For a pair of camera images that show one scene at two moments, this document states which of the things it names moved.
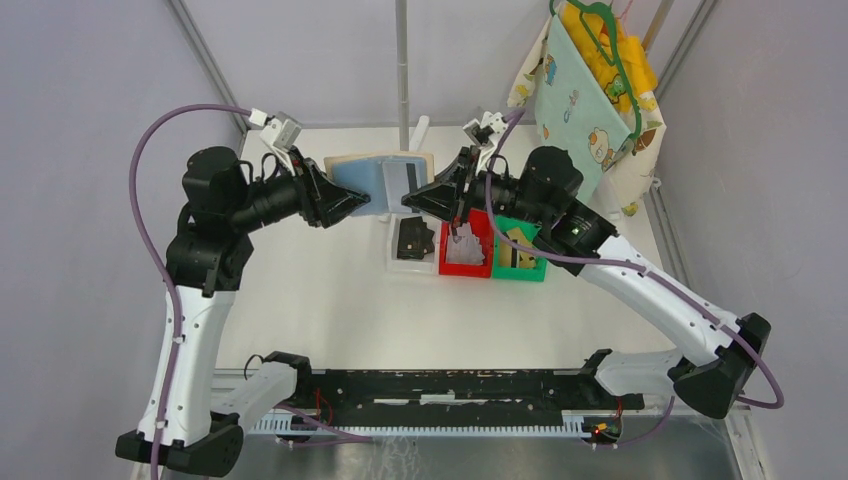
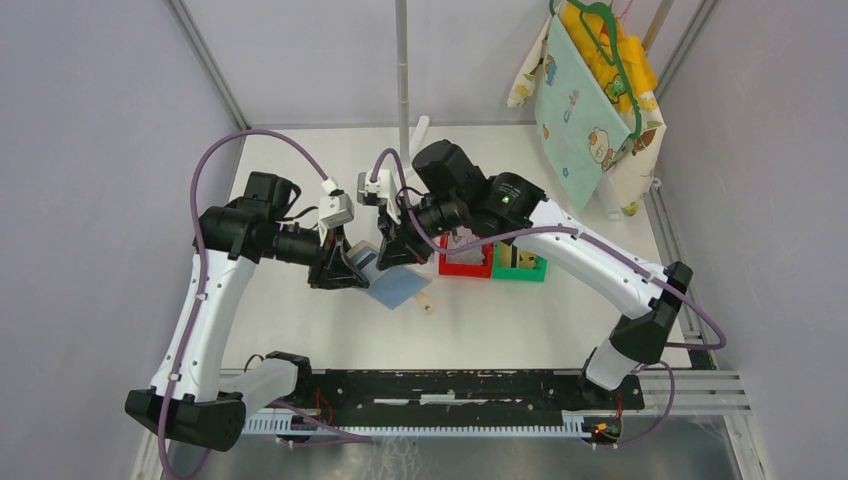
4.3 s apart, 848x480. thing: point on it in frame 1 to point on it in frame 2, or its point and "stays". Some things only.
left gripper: [322, 201] to [335, 270]
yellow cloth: [594, 38] stays
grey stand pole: [403, 72] stays
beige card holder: [344, 159] to [423, 297]
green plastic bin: [529, 230] stays
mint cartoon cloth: [575, 107] stays
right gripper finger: [440, 200] to [396, 253]
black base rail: [460, 396] stays
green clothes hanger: [614, 63] stays
